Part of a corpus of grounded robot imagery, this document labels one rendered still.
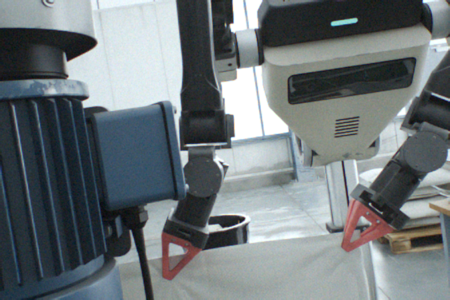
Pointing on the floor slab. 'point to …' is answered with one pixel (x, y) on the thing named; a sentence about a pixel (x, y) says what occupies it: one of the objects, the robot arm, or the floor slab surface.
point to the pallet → (404, 246)
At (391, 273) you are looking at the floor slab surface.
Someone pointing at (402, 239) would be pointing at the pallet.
